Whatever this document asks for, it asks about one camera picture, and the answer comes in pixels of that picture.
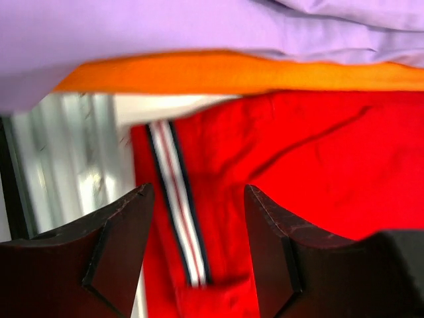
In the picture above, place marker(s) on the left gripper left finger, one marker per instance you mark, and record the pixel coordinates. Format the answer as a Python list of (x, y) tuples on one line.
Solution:
[(87, 268)]

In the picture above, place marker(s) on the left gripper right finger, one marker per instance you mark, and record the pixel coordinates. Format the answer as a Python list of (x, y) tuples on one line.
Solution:
[(302, 270)]

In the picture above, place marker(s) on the red trousers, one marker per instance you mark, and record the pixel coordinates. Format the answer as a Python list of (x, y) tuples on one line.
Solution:
[(348, 162)]

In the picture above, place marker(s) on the folded orange trousers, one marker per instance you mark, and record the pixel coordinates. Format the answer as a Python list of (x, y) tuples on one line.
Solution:
[(224, 72)]

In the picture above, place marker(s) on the folded purple trousers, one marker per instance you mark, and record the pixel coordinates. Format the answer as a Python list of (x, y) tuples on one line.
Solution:
[(44, 41)]

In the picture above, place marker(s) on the aluminium frame rail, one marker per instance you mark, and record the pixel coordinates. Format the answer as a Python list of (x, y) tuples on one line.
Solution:
[(67, 157)]

